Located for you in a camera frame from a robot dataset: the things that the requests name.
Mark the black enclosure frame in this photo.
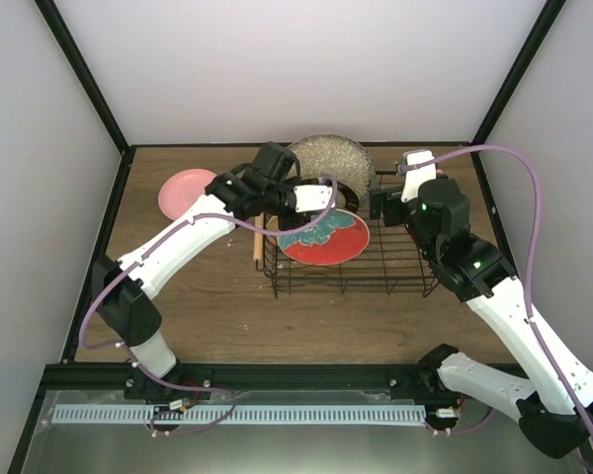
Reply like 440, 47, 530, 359
9, 1, 564, 473

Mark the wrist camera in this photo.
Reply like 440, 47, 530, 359
251, 141, 297, 182
398, 149, 437, 202

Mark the wooden rack handle left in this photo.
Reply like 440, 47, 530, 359
253, 213, 265, 262

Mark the speckled beige large plate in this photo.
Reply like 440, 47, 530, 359
288, 133, 376, 210

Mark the white slotted cable duct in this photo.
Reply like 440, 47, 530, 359
50, 404, 425, 427

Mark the peach yellow plate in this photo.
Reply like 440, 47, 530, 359
265, 216, 280, 232

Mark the dark striped rim plate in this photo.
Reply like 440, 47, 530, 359
335, 183, 360, 213

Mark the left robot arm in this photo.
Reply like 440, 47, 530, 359
83, 173, 338, 399

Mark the red teal glazed plate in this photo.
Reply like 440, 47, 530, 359
277, 209, 371, 267

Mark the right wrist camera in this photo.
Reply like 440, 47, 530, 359
398, 149, 437, 202

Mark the black wire dish rack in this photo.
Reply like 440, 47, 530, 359
254, 167, 449, 299

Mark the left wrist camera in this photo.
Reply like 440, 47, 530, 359
251, 141, 297, 182

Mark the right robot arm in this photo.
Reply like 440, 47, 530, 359
369, 178, 593, 459

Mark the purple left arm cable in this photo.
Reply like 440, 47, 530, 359
78, 172, 338, 440

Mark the pink plastic bear plate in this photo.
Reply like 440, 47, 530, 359
158, 169, 216, 220

